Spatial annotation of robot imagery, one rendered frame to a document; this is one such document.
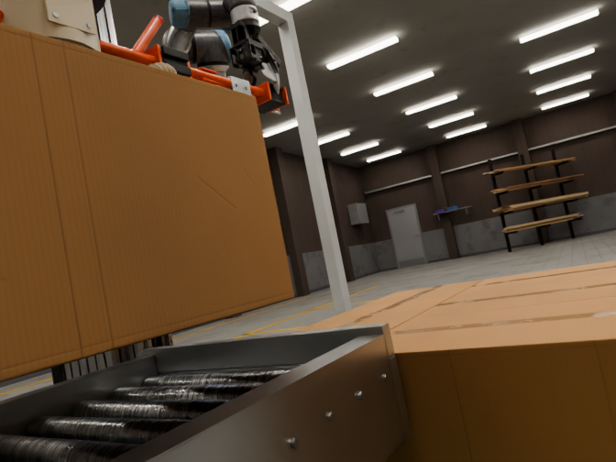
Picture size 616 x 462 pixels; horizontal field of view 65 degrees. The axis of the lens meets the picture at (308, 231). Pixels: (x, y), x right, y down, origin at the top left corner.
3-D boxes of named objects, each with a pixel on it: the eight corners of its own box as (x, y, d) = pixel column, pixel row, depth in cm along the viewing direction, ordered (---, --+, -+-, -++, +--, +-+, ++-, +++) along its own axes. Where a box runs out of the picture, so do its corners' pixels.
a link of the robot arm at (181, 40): (155, 35, 177) (169, -14, 131) (185, 35, 180) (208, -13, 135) (159, 68, 178) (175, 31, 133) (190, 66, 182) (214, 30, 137)
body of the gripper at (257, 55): (232, 70, 130) (224, 27, 130) (253, 76, 137) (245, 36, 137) (253, 59, 125) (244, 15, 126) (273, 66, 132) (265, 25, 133)
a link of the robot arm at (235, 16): (243, 22, 138) (264, 9, 133) (246, 38, 138) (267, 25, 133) (225, 14, 132) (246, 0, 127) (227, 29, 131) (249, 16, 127)
